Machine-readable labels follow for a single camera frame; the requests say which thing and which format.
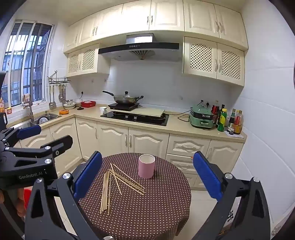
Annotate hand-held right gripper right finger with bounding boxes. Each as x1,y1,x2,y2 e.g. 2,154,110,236
192,151,270,240

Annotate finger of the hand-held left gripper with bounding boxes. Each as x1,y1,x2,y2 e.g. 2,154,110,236
0,125,42,150
5,135,73,169

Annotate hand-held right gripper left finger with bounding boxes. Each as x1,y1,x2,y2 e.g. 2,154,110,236
25,151,103,240

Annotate bunch of wooden chopsticks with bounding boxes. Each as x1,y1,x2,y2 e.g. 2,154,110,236
100,163,146,215

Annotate pink cup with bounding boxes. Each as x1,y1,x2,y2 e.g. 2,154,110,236
138,154,155,179

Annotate person's left hand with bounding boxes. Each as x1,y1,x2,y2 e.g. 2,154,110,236
17,187,26,217

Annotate red plastic object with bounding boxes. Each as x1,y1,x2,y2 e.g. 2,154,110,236
24,189,32,207

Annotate steel sink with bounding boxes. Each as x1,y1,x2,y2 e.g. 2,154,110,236
30,112,61,124

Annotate metal spatula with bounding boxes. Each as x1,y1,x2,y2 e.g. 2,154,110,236
49,85,57,109

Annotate white printed bag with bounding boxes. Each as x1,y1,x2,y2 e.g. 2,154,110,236
225,203,240,231

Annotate green electric cooker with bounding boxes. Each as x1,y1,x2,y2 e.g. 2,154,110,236
189,105,218,130

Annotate green bottle with yellow cap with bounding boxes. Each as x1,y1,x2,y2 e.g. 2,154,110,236
218,108,228,132

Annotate metal utensil rack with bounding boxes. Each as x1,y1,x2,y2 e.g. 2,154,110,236
47,70,72,85

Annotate dark soy sauce bottle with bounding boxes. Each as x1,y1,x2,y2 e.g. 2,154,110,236
229,108,236,135

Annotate amber sauce bottle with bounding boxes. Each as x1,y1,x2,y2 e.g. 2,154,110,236
235,110,244,135

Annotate dark glass bottle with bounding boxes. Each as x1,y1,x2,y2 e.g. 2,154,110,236
216,104,225,128

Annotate round table with dotted tablecloth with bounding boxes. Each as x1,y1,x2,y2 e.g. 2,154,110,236
78,152,192,240

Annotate cream base cabinets with counter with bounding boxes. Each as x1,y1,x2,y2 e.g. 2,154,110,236
9,107,247,191

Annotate barred window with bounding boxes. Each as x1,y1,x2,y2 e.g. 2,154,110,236
1,20,54,107

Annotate black induction cooker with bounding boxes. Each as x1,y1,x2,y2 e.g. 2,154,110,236
108,103,141,111

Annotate steel wok with lid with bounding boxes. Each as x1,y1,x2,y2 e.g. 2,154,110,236
103,90,144,105

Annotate black glass gas hob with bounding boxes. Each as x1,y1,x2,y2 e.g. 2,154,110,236
100,111,169,126

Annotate beige board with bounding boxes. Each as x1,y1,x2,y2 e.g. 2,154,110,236
112,108,166,118

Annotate black range hood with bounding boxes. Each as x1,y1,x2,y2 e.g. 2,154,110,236
98,33,180,61

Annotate black power cable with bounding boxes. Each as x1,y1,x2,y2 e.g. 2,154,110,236
165,110,192,122

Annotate cream lattice-door wall cabinet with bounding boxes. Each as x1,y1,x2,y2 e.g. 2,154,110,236
66,44,110,78
183,36,245,87

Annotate cream wall cabinet row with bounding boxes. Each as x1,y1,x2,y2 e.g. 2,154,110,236
63,0,249,54

